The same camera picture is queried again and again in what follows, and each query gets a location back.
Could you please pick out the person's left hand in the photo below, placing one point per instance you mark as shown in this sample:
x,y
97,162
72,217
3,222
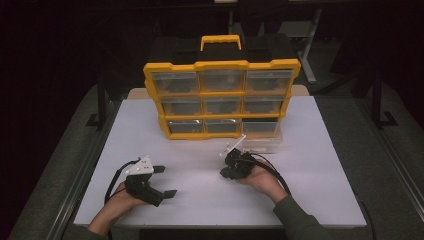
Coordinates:
x,y
121,205

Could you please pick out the metal floor rail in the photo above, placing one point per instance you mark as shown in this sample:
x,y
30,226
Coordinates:
x,y
400,170
71,200

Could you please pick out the yellow black drawer organizer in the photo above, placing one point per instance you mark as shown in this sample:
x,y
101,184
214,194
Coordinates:
x,y
220,65

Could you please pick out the black metal stand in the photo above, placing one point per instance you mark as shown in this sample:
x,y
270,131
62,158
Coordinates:
x,y
101,100
376,100

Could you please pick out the person's right hand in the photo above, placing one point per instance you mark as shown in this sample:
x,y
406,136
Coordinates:
x,y
265,183

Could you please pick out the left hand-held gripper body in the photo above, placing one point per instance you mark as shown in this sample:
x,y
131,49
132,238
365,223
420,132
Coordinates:
x,y
143,190

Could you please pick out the group of clear drawers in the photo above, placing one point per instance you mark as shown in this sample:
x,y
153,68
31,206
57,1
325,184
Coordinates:
x,y
221,80

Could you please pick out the clear plastic drawer bin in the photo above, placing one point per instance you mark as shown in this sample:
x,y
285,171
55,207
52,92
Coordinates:
x,y
266,144

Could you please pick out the white desk leg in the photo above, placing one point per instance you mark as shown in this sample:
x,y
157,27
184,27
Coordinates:
x,y
310,43

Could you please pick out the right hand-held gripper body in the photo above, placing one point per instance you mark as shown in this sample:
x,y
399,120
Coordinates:
x,y
241,165

